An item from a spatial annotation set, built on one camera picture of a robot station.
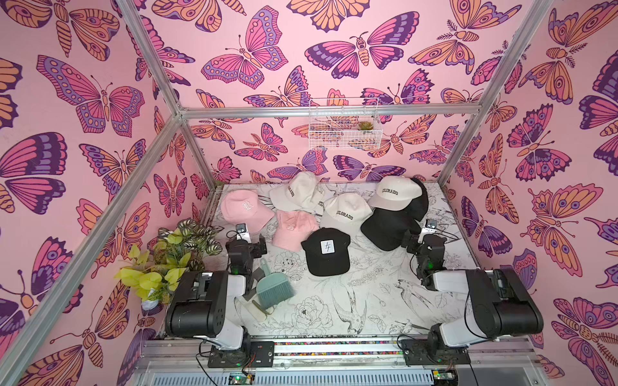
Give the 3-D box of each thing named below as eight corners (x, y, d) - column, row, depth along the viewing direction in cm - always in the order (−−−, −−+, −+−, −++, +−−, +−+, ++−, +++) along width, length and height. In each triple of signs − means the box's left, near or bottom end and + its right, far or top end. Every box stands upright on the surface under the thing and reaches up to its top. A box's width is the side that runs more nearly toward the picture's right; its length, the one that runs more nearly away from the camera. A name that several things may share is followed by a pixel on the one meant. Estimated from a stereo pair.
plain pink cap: (272, 251, 98) (271, 246, 95) (277, 215, 110) (276, 210, 107) (318, 251, 98) (318, 246, 95) (318, 215, 110) (318, 210, 107)
